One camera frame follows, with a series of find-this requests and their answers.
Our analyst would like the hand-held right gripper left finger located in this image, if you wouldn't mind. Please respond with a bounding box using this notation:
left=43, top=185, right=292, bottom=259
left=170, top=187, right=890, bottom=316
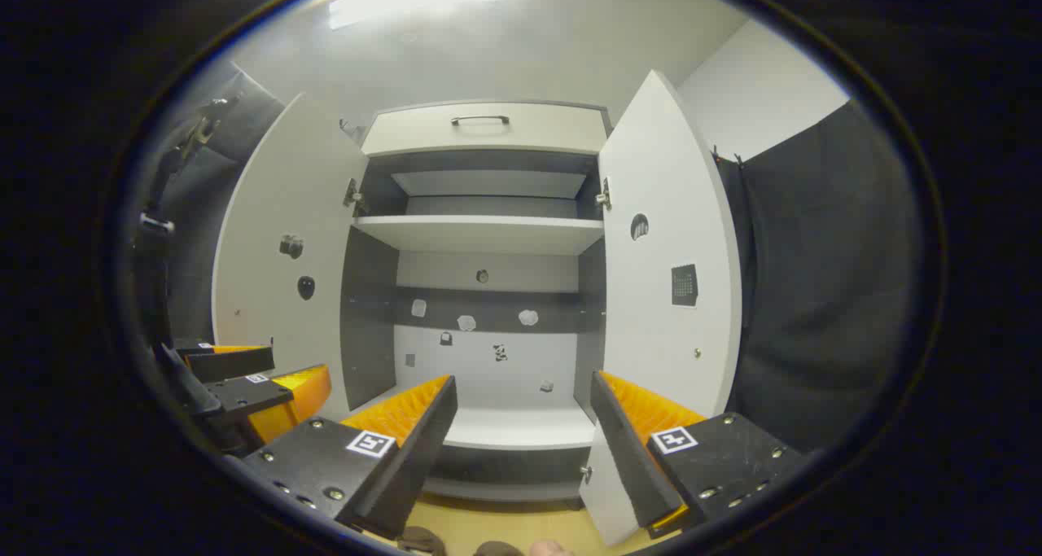
left=243, top=373, right=458, bottom=541

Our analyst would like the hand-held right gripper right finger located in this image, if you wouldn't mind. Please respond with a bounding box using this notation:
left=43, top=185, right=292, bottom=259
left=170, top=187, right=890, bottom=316
left=589, top=369, right=811, bottom=541

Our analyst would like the white cabinet drawer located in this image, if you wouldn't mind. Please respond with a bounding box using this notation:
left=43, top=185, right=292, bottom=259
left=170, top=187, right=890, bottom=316
left=361, top=102, right=610, bottom=156

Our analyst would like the white cabinet shelf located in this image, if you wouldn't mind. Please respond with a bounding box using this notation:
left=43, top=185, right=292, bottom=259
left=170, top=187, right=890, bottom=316
left=352, top=214, right=605, bottom=256

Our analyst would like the white shoe cabinet door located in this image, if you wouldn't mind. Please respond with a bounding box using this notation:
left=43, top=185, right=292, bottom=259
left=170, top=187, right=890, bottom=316
left=212, top=92, right=369, bottom=422
left=580, top=69, right=743, bottom=547

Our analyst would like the white shoe cabinet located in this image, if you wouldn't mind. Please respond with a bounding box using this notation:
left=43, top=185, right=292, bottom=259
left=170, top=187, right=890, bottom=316
left=338, top=100, right=611, bottom=508

